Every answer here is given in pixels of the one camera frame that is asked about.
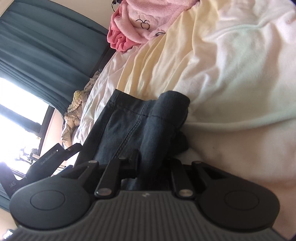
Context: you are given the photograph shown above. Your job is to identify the wall socket with charger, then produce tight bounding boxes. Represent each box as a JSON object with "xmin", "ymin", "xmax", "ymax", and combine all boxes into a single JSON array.
[{"xmin": 111, "ymin": 0, "xmax": 122, "ymax": 11}]

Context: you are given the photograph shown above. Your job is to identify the black sofa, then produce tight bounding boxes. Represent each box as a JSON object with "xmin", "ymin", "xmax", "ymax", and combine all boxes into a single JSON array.
[{"xmin": 89, "ymin": 47, "xmax": 116, "ymax": 77}]

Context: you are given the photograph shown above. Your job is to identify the left teal curtain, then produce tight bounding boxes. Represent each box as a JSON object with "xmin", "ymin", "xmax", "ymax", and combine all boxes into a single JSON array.
[{"xmin": 0, "ymin": 184, "xmax": 10, "ymax": 212}]

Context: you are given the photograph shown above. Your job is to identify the window with dark frame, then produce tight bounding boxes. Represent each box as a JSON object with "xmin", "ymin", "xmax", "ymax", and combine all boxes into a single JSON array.
[{"xmin": 1, "ymin": 78, "xmax": 55, "ymax": 178}]

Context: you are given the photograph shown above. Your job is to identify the pink fleece blanket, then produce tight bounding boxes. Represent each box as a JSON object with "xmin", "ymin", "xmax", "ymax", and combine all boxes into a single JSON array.
[{"xmin": 107, "ymin": 0, "xmax": 199, "ymax": 52}]

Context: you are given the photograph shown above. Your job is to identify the white bed sheet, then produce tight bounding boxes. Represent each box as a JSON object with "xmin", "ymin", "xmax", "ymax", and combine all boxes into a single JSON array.
[{"xmin": 74, "ymin": 1, "xmax": 295, "ymax": 238}]

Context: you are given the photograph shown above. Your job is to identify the black trousers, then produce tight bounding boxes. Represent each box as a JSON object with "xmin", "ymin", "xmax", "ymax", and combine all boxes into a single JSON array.
[{"xmin": 75, "ymin": 90, "xmax": 190, "ymax": 190}]

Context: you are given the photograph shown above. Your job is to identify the right teal curtain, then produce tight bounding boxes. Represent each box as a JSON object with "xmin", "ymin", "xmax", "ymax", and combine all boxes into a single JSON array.
[{"xmin": 1, "ymin": 1, "xmax": 109, "ymax": 113}]

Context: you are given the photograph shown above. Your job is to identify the teal curtain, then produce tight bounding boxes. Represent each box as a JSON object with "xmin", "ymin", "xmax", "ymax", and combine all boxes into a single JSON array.
[
  {"xmin": 0, "ymin": 184, "xmax": 10, "ymax": 212},
  {"xmin": 1, "ymin": 1, "xmax": 109, "ymax": 113}
]

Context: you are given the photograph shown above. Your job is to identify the beige puffer jacket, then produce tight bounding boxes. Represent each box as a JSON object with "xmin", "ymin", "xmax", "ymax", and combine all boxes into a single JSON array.
[{"xmin": 61, "ymin": 71, "xmax": 100, "ymax": 148}]

